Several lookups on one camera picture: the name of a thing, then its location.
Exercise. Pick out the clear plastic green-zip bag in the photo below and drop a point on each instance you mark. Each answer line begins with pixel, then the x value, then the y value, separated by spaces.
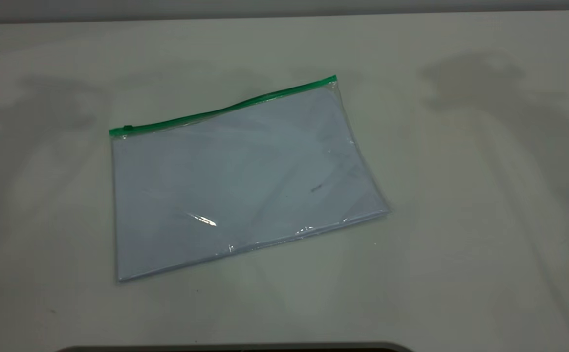
pixel 235 186

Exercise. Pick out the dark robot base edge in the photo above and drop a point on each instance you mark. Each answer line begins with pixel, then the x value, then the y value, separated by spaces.
pixel 235 348

